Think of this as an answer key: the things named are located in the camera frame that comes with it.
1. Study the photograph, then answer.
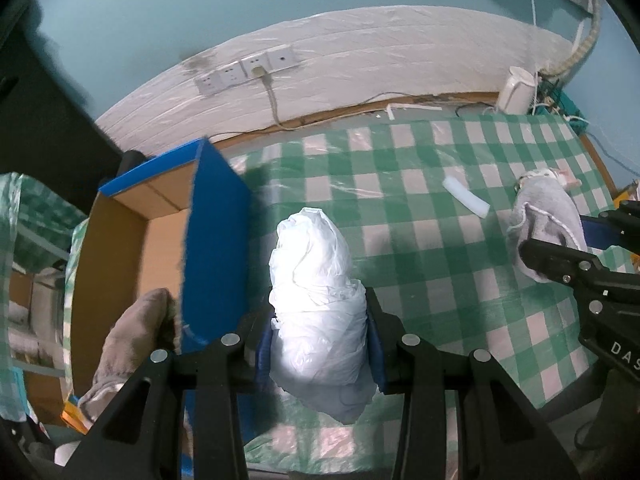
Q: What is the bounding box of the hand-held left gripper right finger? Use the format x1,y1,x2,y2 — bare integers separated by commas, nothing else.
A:
365,287,581,480

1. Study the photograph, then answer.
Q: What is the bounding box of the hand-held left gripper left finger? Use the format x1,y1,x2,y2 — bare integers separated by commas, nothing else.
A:
60,310,276,480

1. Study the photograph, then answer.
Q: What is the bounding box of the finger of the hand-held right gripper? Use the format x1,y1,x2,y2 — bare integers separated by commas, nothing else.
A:
580,200,640,250
517,237,618,293

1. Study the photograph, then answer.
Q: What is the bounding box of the small grey cloth pouch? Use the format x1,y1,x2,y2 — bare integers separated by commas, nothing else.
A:
506,172,589,284

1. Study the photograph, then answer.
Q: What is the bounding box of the white plastic bag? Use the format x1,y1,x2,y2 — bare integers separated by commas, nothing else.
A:
267,206,379,423

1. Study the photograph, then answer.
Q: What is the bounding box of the blue cardboard box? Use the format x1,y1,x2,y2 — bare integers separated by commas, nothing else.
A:
65,137,252,436

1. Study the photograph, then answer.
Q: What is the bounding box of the large grey cloth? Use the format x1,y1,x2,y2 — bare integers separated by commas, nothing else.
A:
77,287,182,421

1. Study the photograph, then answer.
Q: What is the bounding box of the patterned rolled cloth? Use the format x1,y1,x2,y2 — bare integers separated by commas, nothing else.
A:
517,167,582,191

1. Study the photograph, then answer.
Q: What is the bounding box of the green checkered tablecloth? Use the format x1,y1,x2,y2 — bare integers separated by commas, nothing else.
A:
70,112,621,473

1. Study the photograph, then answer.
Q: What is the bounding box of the teal plastic basket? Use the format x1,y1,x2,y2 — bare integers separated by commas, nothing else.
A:
539,87,592,132

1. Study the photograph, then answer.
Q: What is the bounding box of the white electric kettle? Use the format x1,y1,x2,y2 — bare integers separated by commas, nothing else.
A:
495,66,538,115

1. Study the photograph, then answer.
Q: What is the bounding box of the white trim strip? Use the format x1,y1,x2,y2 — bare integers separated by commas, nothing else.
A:
385,103,443,122

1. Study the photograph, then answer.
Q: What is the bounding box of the black cylinder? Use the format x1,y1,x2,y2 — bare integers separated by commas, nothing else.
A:
117,150,152,177

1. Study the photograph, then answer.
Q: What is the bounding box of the green checkered plastic cover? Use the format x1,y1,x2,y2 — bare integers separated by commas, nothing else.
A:
0,172,87,421

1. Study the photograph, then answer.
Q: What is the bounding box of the wrapped wall pipe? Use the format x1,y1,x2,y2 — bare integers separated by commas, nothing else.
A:
550,0,602,80

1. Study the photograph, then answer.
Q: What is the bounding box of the white plug with cable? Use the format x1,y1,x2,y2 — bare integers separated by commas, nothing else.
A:
252,65,286,131

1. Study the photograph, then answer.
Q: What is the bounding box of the white wall socket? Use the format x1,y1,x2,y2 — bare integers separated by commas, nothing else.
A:
241,56,272,80
217,64,247,88
266,46,301,71
194,72,222,96

